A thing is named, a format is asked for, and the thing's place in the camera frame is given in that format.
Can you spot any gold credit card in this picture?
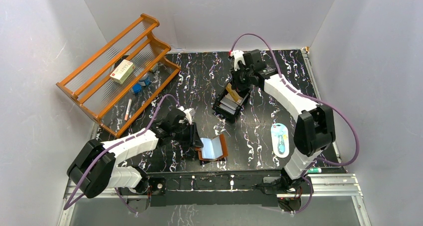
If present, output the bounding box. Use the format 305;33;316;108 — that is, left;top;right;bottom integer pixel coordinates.
225;83;242;103

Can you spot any brown leather card holder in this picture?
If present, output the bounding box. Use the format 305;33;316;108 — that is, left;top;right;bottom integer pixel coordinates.
195;134;228;162

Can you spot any black card tray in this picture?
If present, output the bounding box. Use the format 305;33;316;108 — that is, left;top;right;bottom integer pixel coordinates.
212;83;252;123

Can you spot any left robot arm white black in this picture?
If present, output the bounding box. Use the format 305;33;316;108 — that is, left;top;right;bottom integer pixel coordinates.
67;107;203;199

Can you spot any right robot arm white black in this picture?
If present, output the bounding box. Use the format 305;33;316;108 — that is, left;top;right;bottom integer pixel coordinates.
229;49;336;193

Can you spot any silver card in tray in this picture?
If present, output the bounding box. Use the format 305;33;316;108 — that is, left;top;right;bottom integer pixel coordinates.
218;97;239;116

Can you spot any pink white pen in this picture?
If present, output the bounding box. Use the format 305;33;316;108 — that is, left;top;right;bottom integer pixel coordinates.
124;98;132;121

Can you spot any blue small block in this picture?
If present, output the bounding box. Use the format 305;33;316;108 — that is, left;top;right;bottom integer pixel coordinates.
131;83;142;94

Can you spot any blue small bottle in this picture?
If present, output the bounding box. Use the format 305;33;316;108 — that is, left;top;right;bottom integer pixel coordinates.
138;72;151;87

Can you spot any orange wooden rack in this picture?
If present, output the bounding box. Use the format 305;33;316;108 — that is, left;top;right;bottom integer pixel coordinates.
56;13;181;125

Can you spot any white red small box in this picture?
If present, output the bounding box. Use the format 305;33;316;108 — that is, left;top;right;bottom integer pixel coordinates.
110;59;135;84

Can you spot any green white marker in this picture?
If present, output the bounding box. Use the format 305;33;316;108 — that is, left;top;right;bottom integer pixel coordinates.
307;168;322;174

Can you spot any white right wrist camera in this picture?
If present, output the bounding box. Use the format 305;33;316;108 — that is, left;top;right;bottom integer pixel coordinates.
229;50;245;71

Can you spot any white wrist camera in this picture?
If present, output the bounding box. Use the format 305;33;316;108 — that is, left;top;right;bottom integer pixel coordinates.
229;50;245;71
179;106;195;124

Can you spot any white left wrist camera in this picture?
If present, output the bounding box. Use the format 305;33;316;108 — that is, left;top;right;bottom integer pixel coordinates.
179;106;195;124

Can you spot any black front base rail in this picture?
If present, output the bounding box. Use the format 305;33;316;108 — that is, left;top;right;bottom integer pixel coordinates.
151;170;284;207

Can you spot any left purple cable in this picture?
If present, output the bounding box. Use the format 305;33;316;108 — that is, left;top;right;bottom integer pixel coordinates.
62;94;181;211

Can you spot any purple cable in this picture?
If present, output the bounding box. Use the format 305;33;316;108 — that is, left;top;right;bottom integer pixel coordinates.
62;94;181;211
229;33;360;168

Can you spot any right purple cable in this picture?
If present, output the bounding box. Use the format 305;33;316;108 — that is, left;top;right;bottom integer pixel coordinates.
229;33;360;168

